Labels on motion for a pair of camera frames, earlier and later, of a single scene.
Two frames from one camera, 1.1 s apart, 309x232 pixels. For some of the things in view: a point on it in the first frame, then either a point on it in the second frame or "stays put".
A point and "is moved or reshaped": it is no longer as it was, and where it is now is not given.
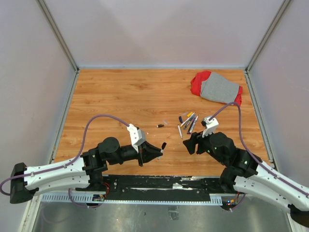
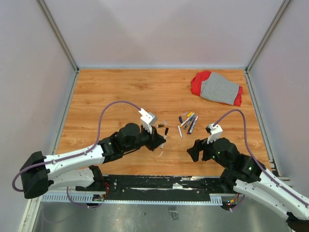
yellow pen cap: [189, 114] stays put
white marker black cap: [163, 145] is moved or reshaped
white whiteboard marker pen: [179, 130] stays put
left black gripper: [148, 152] -> [155, 139]
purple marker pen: [190, 126] stays put
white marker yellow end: [187, 119] stays put
